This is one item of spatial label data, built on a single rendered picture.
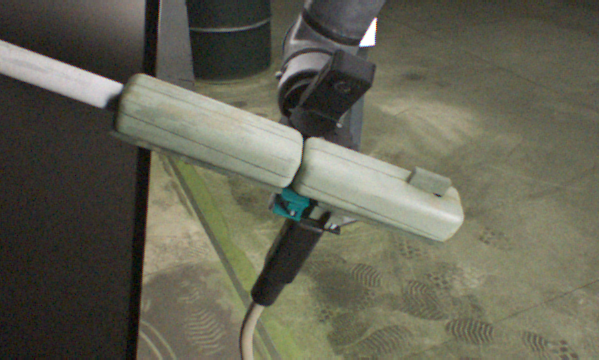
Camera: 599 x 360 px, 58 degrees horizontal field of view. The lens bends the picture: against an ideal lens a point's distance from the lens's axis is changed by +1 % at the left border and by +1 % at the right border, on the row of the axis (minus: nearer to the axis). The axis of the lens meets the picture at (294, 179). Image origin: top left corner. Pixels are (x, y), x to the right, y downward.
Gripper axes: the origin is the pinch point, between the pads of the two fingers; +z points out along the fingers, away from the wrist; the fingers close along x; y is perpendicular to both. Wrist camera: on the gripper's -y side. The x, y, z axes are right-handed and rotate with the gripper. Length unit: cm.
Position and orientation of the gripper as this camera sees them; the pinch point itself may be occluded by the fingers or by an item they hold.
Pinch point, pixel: (316, 204)
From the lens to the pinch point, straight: 48.4
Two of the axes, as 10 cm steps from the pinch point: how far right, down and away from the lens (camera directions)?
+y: -3.9, 6.9, 6.1
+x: -9.2, -3.3, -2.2
